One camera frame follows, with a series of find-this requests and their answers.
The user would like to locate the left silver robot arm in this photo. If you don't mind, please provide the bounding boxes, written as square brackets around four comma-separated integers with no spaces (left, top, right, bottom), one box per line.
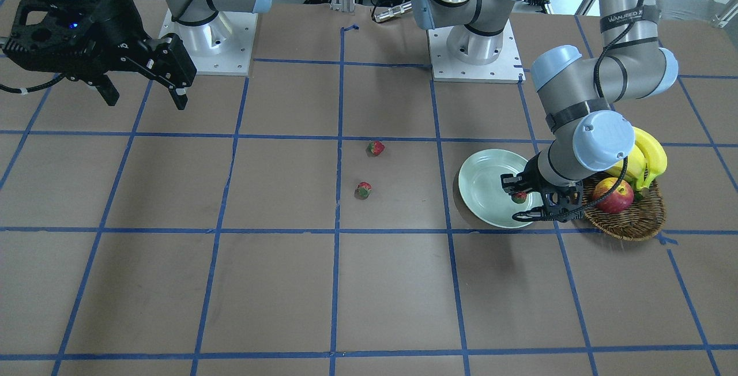
[411,0,679,223]

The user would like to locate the red apple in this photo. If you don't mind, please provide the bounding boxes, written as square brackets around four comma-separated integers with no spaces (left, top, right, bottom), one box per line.
[590,177,634,214]

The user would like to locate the strawberry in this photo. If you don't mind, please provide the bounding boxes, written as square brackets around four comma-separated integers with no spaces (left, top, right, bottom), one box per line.
[367,140,385,157]
[354,182,372,200]
[511,191,528,204]

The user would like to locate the wicker basket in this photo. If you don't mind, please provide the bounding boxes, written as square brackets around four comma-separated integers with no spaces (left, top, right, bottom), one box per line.
[583,182,667,241]

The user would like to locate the yellow banana bunch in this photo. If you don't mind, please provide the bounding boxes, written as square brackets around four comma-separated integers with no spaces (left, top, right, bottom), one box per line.
[624,127,668,192]

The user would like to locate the light green plate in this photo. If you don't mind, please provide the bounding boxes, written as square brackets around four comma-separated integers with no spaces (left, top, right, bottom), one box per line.
[458,148,542,228]

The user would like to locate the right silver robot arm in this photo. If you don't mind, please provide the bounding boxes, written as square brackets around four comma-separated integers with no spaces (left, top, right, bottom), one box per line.
[2,0,272,110]

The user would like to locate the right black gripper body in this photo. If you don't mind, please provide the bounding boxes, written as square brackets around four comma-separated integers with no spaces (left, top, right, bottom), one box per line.
[3,0,196,89]

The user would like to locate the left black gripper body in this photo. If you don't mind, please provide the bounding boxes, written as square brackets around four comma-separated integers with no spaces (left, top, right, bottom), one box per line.
[502,156,583,223]

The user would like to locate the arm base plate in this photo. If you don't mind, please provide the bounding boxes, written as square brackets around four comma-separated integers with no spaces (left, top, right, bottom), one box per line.
[427,21,526,84]
[159,10,260,76]

